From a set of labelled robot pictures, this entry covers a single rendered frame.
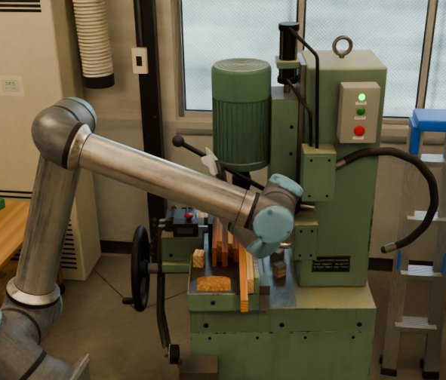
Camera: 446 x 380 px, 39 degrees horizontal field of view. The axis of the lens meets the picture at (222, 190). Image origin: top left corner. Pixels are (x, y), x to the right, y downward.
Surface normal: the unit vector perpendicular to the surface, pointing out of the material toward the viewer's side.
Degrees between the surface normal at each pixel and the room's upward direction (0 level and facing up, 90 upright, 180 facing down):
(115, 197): 90
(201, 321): 90
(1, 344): 52
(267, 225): 86
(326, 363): 90
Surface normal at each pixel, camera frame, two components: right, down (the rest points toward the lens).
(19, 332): 0.71, -0.62
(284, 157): 0.00, 0.43
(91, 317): -0.02, -0.90
